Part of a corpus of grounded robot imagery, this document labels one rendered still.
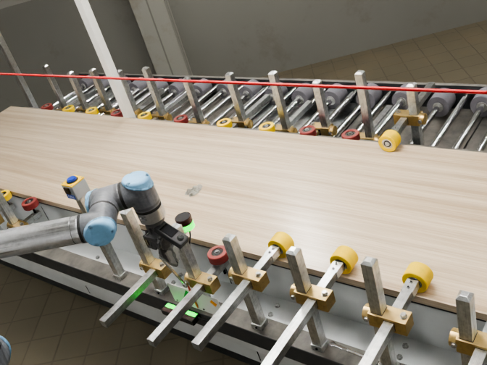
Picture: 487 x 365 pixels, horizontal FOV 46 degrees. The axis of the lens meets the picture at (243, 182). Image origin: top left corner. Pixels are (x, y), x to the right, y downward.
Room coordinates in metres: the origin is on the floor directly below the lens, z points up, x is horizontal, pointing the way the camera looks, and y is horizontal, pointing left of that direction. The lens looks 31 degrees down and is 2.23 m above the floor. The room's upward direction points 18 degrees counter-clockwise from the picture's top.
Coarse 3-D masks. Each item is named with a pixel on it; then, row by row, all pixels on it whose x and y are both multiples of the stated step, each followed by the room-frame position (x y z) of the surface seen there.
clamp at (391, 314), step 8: (368, 304) 1.20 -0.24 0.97; (368, 312) 1.17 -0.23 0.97; (384, 312) 1.15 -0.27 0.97; (392, 312) 1.14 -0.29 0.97; (400, 312) 1.13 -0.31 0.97; (408, 312) 1.12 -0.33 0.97; (368, 320) 1.17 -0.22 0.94; (376, 320) 1.15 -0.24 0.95; (384, 320) 1.13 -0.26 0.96; (392, 320) 1.11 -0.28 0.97; (400, 320) 1.11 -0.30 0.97; (408, 320) 1.10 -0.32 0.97; (400, 328) 1.10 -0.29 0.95; (408, 328) 1.10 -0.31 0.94
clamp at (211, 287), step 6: (186, 276) 1.71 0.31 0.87; (204, 276) 1.67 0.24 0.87; (216, 276) 1.65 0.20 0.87; (192, 282) 1.68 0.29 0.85; (198, 282) 1.66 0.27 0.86; (204, 282) 1.64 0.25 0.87; (210, 282) 1.63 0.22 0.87; (216, 282) 1.64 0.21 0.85; (204, 288) 1.64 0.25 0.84; (210, 288) 1.62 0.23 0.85; (216, 288) 1.63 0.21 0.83
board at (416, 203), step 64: (0, 128) 3.81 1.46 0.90; (64, 128) 3.44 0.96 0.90; (128, 128) 3.13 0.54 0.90; (192, 128) 2.86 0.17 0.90; (256, 192) 2.06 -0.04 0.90; (320, 192) 1.92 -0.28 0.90; (384, 192) 1.79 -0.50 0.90; (448, 192) 1.67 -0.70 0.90; (256, 256) 1.66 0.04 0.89; (320, 256) 1.54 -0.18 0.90; (384, 256) 1.44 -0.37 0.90; (448, 256) 1.35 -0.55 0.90
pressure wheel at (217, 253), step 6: (216, 246) 1.77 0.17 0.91; (222, 246) 1.76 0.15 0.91; (210, 252) 1.75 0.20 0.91; (216, 252) 1.74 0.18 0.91; (222, 252) 1.73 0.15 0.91; (210, 258) 1.72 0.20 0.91; (216, 258) 1.71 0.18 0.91; (222, 258) 1.71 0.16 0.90; (228, 258) 1.72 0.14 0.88; (216, 264) 1.71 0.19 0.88
